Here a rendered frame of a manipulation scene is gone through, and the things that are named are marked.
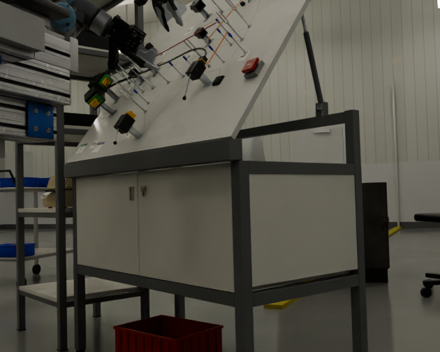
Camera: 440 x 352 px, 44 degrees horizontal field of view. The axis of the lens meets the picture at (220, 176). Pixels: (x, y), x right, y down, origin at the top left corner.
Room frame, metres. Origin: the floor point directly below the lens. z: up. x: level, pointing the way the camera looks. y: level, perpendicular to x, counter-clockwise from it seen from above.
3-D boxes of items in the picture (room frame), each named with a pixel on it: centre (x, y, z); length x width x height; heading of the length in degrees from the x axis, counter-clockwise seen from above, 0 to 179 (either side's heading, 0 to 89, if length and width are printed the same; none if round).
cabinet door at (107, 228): (2.28, 0.48, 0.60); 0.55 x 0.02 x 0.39; 39
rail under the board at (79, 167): (2.05, 0.33, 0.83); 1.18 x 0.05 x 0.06; 39
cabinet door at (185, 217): (1.85, 0.14, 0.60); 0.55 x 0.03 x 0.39; 39
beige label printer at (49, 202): (2.78, 0.73, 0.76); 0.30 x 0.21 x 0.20; 133
